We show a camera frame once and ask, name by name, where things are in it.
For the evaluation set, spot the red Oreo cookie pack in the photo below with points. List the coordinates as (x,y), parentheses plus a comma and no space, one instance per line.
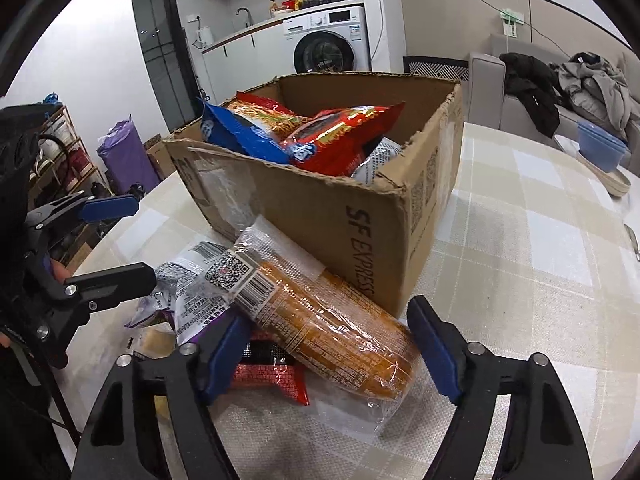
(334,141)

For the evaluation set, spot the red silver snack bag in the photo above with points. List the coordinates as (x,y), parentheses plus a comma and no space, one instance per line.
(385,151)

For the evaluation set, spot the orange bread loaf bag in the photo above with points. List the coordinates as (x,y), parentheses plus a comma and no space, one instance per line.
(316,317)

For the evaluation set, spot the black jacket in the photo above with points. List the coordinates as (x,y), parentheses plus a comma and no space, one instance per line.
(537,87)

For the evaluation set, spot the blue snack pack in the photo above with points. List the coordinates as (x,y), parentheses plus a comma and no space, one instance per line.
(222,127)

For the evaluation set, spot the cracker sandwich pack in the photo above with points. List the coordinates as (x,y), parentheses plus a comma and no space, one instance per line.
(153,342)

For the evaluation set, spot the small cardboard box on floor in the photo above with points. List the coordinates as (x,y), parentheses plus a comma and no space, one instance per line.
(159,157)

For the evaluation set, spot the grey sofa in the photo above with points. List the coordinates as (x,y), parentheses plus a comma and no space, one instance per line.
(490,107)

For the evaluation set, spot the white washing machine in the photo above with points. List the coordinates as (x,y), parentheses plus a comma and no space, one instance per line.
(333,40)

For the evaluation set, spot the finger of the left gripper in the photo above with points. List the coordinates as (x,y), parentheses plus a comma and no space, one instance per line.
(67,306)
(79,207)

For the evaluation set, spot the blue stacked bowls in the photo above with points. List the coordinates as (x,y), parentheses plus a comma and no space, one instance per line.
(601,148)

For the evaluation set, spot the shoe rack with shoes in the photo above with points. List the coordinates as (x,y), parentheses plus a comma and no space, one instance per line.
(63,165)

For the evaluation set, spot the noodle stick snack bag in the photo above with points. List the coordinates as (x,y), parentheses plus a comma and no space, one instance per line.
(266,114)

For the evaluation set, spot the red black wafer pack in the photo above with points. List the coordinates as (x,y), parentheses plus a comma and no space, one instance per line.
(264,364)

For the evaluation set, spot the grey clothes pile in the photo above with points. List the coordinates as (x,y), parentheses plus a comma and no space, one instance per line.
(598,91)

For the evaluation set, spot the purple silver snack bag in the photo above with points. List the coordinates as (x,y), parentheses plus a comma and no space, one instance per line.
(181,296)

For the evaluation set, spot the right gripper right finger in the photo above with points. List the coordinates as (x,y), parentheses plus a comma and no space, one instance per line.
(542,438)

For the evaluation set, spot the SF Express cardboard box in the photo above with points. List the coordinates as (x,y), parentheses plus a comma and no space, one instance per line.
(376,236)

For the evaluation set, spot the checkered tablecloth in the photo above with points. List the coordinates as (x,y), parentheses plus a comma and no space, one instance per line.
(530,256)

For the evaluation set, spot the metal tea infuser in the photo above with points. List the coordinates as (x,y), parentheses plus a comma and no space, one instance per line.
(633,241)

